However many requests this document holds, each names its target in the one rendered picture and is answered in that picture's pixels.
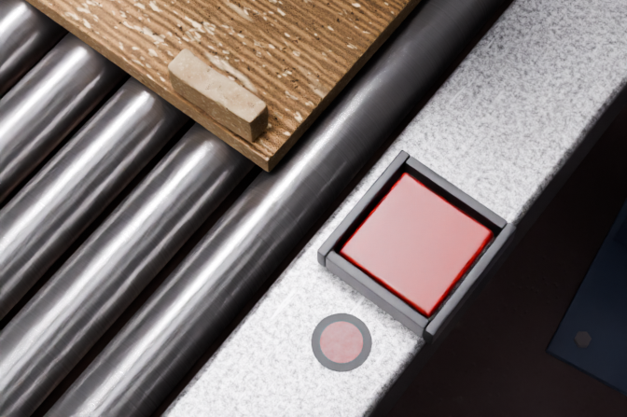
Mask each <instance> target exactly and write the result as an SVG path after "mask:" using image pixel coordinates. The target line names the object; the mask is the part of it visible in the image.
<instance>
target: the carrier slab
mask: <svg viewBox="0 0 627 417"><path fill-rule="evenodd" d="M25 1H27V2H28V3H30V4H31V5H33V6H34V7H36V8H37V9H39V10H40V11H41V12H43V13H44V14H46V15H47V16H48V17H50V18H51V19H53V20H54V21H56V22H57V23H59V24H60V25H61V26H62V27H63V28H65V29H66V30H68V31H69V32H70V33H72V34H73V35H75V36H76V37H78V38H79V39H81V40H82V41H83V42H85V43H86V44H88V45H89V46H91V47H92V48H93V49H95V50H97V51H98V52H99V53H101V54H102V55H104V56H105V57H106V58H107V59H108V60H110V61H111V62H112V63H114V64H116V65H117V66H119V67H120V68H121V69H123V70H124V71H126V72H127V73H128V74H130V75H131V76H133V77H134V78H136V79H137V80H139V81H140V82H141V83H143V84H144V85H146V86H147V87H149V88H150V89H151V90H153V91H155V92H156V93H157V94H158V95H159V96H161V97H162V98H163V99H165V100H166V101H168V102H169V103H170V104H172V105H174V106H175V107H176V108H178V109H179V110H181V111H182V112H184V113H185V114H186V115H188V116H189V117H191V118H192V119H194V120H195V121H197V122H198V123H199V124H201V125H202V126H203V127H204V128H205V129H207V130H208V131H210V132H212V133H213V134H214V135H216V136H217V137H219V138H220V139H221V140H223V141H224V142H226V143H227V144H228V145H230V146H232V147H233V148H234V149H236V150H237V151H239V152H240V153H242V154H243V155H244V156H246V157H247V158H249V159H250V160H251V161H253V162H254V163H255V164H256V165H258V166H259V167H261V168H262V169H263V170H265V171H267V172H270V171H271V170H272V169H273V168H274V167H275V165H276V164H277V163H278V162H279V161H280V160H281V159H282V158H283V156H284V155H285V154H286V153H287V152H288V151H289V149H290V148H291V147H292V146H293V145H295V144H296V142H297V141H298V140H299V139H300V138H301V136H302V135H303V134H304V133H305V132H306V131H307V130H308V129H309V128H310V126H311V125H312V124H313V123H314V122H315V121H316V120H317V118H318V117H319V116H320V115H321V114H322V113H323V112H324V110H325V109H326V108H327V107H328V106H329V105H330V103H331V102H332V101H333V100H334V99H335V98H336V97H337V96H338V94H339V93H340V92H341V91H342V90H343V89H344V87H345V86H346V85H347V84H348V83H349V82H350V81H351V80H352V78H353V77H354V76H355V75H356V74H357V73H358V71H359V70H360V69H361V68H362V67H363V66H364V65H365V63H366V62H367V61H368V60H369V59H370V58H371V57H372V55H373V54H374V53H375V52H376V51H377V50H378V49H379V47H380V46H381V45H382V44H383V43H384V42H385V41H386V39H387V38H388V37H389V36H390V35H391V34H392V33H393V32H394V31H395V30H396V28H397V27H398V26H399V25H400V24H401V23H402V22H403V21H404V20H405V19H406V18H407V16H408V15H409V14H410V13H411V12H412V11H413V9H414V8H415V7H416V6H417V5H418V4H419V3H420V2H421V0H25ZM182 49H188V50H190V51H191V52H192V53H193V54H195V55H196V56H197V57H198V58H199V59H200V60H202V61H203V62H204V63H206V64H207V65H209V66H210V67H211V68H213V69H214V70H216V71H217V72H218V73H219V74H221V75H223V76H225V77H227V78H229V79H231V80H233V81H234V82H236V83H237V84H239V85H240V86H242V87H243V88H245V89H246V90H248V91H250V92H251V93H253V94H254V95H256V96H257V97H258V98H259V99H260V100H262V101H263V102H265V103H266V105H267V106H268V126H267V128H266V129H265V130H264V131H263V132H262V133H261V134H260V136H259V137H258V138H257V139H256V140H255V141H254V142H249V141H248V140H246V139H244V138H243V137H242V136H240V135H239V134H237V133H235V132H233V131H231V130H230V129H228V128H227V127H225V126H223V125H222V124H220V123H219V122H217V121H216V120H215V119H214V118H213V117H211V116H210V115H209V114H208V113H207V112H206V111H204V110H203V109H201V108H200V107H198V106H197V105H195V104H194V103H192V102H190V101H189V100H187V99H186V98H185V97H183V96H182V95H180V94H179V93H178V92H176V91H175V90H174V89H173V87H172V85H171V82H170V76H169V72H168V65H169V63H170V62H171V61H172V60H173V59H174V58H175V57H176V56H177V55H178V54H179V53H180V51H181V50H182Z"/></svg>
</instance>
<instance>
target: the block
mask: <svg viewBox="0 0 627 417"><path fill-rule="evenodd" d="M168 72H169V76H170V82H171V85H172V87H173V89H174V90H175V91H176V92H178V93H179V94H180V95H182V96H183V97H185V98H186V99H187V100H189V101H190V102H192V103H194V104H195V105H197V106H198V107H200V108H201V109H203V110H204V111H206V112H207V113H208V114H209V115H210V116H211V117H213V118H214V119H215V120H216V121H217V122H219V123H220V124H222V125H223V126H225V127H227V128H228V129H230V130H231V131H233V132H235V133H237V134H239V135H240V136H242V137H243V138H244V139H246V140H248V141H249V142H254V141H255V140H256V139H257V138H258V137H259V136H260V134H261V133H262V132H263V131H264V130H265V129H266V128H267V126H268V106H267V105H266V103H265V102H263V101H262V100H260V99H259V98H258V97H257V96H256V95H254V94H253V93H251V92H250V91H248V90H246V89H245V88H243V87H242V86H240V85H239V84H237V83H236V82H234V81H233V80H231V79H229V78H227V77H225V76H223V75H221V74H219V73H218V72H217V71H216V70H214V69H213V68H211V67H210V66H209V65H207V64H206V63H204V62H203V61H202V60H200V59H199V58H198V57H197V56H196V55H195V54H193V53H192V52H191V51H190V50H188V49H182V50H181V51H180V53H179V54H178V55H177V56H176V57H175V58H174V59H173V60H172V61H171V62H170V63H169V65H168Z"/></svg>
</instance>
